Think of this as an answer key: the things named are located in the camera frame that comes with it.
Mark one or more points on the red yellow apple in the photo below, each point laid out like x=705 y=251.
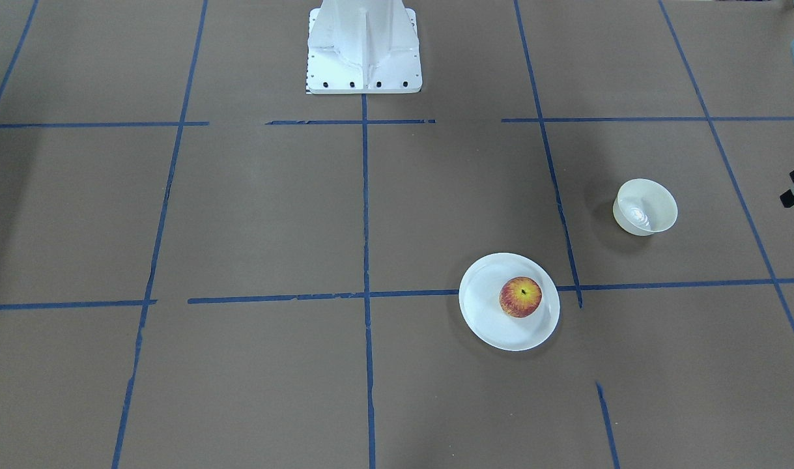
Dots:
x=520 y=297

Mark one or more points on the white round plate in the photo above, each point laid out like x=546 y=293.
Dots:
x=479 y=300

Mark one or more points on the white bowl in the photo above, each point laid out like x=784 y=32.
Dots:
x=643 y=207

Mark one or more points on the brown paper table cover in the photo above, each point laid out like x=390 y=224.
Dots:
x=204 y=266

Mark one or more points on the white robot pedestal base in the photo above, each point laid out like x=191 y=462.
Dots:
x=363 y=47

